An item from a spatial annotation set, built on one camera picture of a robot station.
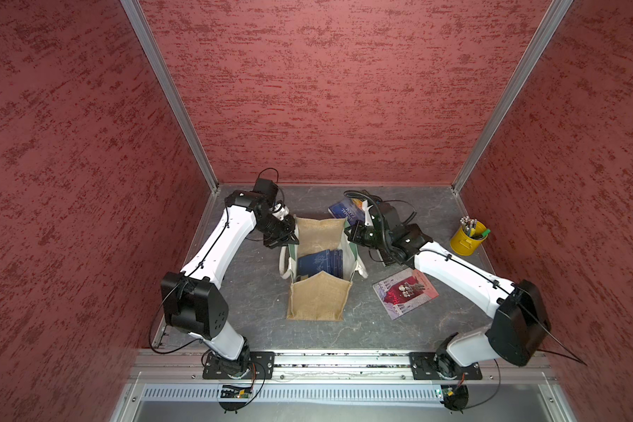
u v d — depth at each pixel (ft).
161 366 2.48
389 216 2.01
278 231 2.28
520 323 1.38
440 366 2.12
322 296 2.50
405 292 2.90
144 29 2.43
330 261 2.91
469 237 3.01
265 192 2.11
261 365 2.45
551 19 2.37
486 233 2.99
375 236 2.24
